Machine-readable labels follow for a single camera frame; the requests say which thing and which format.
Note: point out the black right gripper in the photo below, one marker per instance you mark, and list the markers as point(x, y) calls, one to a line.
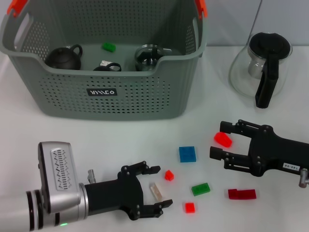
point(266, 151)

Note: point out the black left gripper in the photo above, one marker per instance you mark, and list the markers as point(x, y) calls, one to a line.
point(113, 193)

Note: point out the white toy brick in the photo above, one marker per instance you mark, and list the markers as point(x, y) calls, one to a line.
point(103, 63)
point(157, 191)

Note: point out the small orange-red toy brick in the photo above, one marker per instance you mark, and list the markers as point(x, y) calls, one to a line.
point(169, 175)

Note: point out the orange-red square brick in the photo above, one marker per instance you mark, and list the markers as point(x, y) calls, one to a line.
point(190, 207)

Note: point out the glass teacup with black sleeve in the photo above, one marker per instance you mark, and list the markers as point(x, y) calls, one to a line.
point(102, 68)
point(146, 60)
point(166, 51)

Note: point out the green toy brick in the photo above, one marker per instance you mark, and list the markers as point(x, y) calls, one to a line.
point(109, 47)
point(200, 189)

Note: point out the grey perforated storage bin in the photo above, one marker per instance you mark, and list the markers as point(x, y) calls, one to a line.
point(144, 101)

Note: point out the orange-red sloped toy brick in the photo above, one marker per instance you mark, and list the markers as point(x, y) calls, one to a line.
point(223, 140)

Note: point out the dark red toy brick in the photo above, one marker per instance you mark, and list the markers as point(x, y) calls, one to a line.
point(241, 193)

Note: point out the blue toy brick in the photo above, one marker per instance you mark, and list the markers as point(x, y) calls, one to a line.
point(187, 154)

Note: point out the orange clamp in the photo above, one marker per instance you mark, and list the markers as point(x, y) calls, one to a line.
point(17, 7)
point(201, 8)

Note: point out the black clay teapot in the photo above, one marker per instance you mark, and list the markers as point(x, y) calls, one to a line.
point(62, 59)

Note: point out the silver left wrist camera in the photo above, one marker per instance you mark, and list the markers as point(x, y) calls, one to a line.
point(60, 174)

